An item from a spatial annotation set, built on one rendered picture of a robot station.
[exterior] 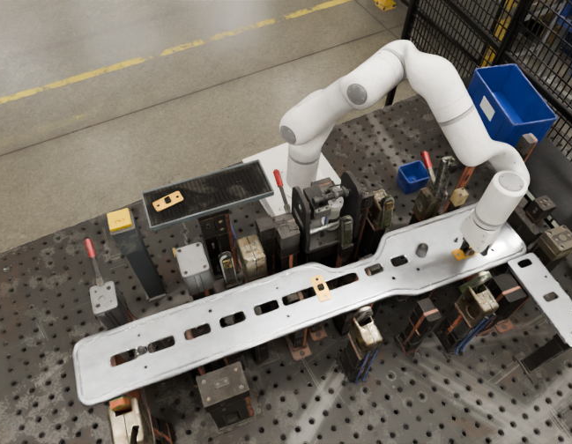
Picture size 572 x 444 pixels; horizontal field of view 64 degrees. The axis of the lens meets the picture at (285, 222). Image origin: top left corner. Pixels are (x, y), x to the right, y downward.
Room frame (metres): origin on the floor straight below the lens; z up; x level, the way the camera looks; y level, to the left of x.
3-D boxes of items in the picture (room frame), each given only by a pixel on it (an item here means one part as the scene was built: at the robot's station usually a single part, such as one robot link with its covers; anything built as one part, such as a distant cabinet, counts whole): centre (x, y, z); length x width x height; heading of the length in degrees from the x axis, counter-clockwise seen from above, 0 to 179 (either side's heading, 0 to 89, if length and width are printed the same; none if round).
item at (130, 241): (0.74, 0.47, 0.92); 0.08 x 0.08 x 0.44; 21
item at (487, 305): (0.56, -0.56, 0.87); 0.12 x 0.09 x 0.35; 21
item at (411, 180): (1.24, -0.53, 0.74); 0.11 x 0.10 x 0.09; 111
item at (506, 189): (0.73, -0.56, 1.29); 0.09 x 0.08 x 0.13; 140
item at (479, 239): (0.73, -0.56, 1.14); 0.10 x 0.07 x 0.11; 21
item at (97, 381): (0.59, -0.09, 1.00); 1.38 x 0.22 x 0.02; 111
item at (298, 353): (0.57, -0.03, 0.84); 0.17 x 0.06 x 0.29; 21
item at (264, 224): (0.77, 0.06, 0.90); 0.05 x 0.05 x 0.40; 21
